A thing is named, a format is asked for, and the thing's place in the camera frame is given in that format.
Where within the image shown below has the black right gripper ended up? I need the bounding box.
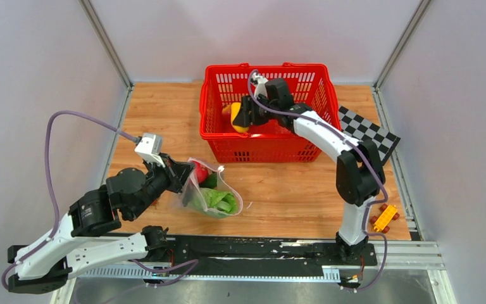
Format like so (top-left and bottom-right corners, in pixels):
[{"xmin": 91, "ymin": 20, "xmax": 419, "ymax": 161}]
[{"xmin": 234, "ymin": 94, "xmax": 278, "ymax": 129}]

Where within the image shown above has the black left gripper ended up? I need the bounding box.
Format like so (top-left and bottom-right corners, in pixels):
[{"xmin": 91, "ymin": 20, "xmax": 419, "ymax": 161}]
[{"xmin": 130, "ymin": 152, "xmax": 198, "ymax": 219}]

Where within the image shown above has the yellow lemon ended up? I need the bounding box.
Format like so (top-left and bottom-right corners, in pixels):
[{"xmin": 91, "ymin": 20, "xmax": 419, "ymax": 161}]
[{"xmin": 230, "ymin": 102, "xmax": 250, "ymax": 134}]

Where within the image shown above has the red apple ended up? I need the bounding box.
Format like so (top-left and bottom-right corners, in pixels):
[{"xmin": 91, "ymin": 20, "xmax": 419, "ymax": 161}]
[
  {"xmin": 192, "ymin": 161, "xmax": 210, "ymax": 184},
  {"xmin": 221, "ymin": 104, "xmax": 232, "ymax": 124}
]

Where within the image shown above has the clear zip top bag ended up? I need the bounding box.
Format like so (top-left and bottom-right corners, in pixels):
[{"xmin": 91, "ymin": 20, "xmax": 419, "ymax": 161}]
[{"xmin": 170, "ymin": 158, "xmax": 244, "ymax": 219}]

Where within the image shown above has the green white napa cabbage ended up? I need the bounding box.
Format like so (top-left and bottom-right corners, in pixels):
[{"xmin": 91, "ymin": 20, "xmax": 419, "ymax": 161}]
[{"xmin": 187, "ymin": 187, "xmax": 240, "ymax": 219}]

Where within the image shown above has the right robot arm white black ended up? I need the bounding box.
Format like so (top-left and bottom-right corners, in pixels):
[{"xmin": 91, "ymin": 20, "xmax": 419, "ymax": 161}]
[{"xmin": 230, "ymin": 71, "xmax": 385, "ymax": 265}]

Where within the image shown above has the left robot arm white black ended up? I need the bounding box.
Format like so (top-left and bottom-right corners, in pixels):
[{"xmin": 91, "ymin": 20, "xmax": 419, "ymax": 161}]
[{"xmin": 1, "ymin": 153, "xmax": 196, "ymax": 295}]

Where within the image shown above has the red plastic shopping basket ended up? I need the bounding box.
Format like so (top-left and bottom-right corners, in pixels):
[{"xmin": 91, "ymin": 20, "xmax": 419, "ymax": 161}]
[{"xmin": 199, "ymin": 62, "xmax": 340, "ymax": 163}]

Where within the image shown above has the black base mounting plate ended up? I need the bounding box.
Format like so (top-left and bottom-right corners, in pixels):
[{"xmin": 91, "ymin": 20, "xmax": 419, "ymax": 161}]
[{"xmin": 127, "ymin": 234, "xmax": 378, "ymax": 279}]

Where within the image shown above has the black white checkerboard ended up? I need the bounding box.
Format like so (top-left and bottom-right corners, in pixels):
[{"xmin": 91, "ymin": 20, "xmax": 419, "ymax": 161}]
[{"xmin": 339, "ymin": 106, "xmax": 401, "ymax": 165}]

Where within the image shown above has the yellow orange toy car right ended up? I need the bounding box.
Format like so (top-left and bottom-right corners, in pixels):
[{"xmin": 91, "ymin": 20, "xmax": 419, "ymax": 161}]
[{"xmin": 370, "ymin": 203, "xmax": 400, "ymax": 234}]

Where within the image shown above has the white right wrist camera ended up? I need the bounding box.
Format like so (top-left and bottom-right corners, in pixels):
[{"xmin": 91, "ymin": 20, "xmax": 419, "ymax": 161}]
[{"xmin": 251, "ymin": 72, "xmax": 268, "ymax": 99}]

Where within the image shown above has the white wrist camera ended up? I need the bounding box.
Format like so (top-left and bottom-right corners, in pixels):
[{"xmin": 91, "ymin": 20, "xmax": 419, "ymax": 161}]
[
  {"xmin": 251, "ymin": 72, "xmax": 268, "ymax": 99},
  {"xmin": 134, "ymin": 133, "xmax": 165, "ymax": 167}
]

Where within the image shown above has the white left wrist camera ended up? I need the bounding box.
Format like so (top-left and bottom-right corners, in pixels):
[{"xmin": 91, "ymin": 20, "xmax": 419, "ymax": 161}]
[{"xmin": 134, "ymin": 133, "xmax": 165, "ymax": 167}]

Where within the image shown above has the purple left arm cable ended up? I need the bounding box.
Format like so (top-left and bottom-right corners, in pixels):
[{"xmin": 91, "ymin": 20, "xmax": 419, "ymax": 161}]
[{"xmin": 1, "ymin": 110, "xmax": 139, "ymax": 291}]

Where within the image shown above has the white slotted cable duct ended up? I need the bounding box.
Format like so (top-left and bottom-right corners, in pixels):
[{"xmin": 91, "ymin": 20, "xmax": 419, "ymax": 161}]
[{"xmin": 77, "ymin": 264, "xmax": 342, "ymax": 282}]

